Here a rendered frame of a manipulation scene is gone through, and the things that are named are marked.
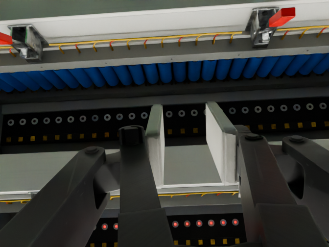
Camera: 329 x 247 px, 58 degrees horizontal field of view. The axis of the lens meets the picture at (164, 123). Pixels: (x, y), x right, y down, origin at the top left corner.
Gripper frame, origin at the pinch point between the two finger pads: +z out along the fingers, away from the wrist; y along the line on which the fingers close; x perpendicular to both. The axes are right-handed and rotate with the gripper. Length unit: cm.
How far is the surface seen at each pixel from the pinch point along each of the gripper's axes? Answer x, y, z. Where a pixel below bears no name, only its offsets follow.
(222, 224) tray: -25.0, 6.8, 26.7
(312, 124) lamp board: -8.3, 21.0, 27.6
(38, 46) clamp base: 5.8, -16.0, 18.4
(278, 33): 5.8, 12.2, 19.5
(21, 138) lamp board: -8.6, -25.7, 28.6
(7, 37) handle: 6.9, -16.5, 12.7
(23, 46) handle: 6.0, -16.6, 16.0
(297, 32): 5.8, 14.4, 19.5
